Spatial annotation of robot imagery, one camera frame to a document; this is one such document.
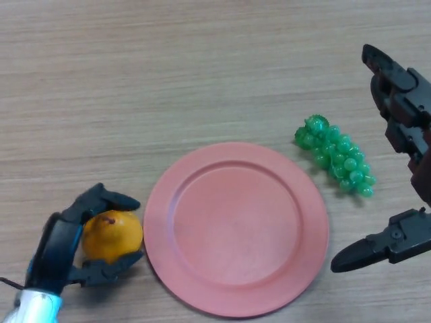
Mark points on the green grape bunch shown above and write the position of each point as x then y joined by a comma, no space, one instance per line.
338,154

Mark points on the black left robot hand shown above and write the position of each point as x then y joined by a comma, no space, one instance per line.
55,249

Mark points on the yellow pear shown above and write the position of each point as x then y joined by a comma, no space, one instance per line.
112,237

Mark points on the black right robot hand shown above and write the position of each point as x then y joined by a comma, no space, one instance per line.
410,101

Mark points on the pink round plate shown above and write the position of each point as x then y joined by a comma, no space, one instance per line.
235,232

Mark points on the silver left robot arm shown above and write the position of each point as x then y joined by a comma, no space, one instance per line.
33,307

